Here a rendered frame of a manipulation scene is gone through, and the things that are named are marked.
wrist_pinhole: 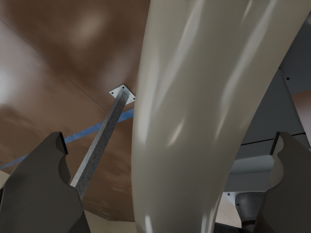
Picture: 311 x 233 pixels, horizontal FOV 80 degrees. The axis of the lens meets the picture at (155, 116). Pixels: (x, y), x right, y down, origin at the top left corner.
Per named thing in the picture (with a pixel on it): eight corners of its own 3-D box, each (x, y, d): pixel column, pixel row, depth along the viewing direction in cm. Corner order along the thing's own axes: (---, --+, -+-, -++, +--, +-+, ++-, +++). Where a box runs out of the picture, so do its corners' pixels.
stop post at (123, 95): (109, 91, 177) (38, 213, 107) (123, 83, 166) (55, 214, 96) (123, 105, 188) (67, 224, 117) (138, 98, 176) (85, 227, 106)
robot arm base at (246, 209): (301, 213, 68) (309, 244, 62) (250, 214, 81) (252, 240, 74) (277, 189, 61) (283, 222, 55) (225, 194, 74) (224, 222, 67)
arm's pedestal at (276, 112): (292, 78, 129) (347, 207, 74) (221, 102, 158) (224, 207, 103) (270, 14, 104) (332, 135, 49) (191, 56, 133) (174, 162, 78)
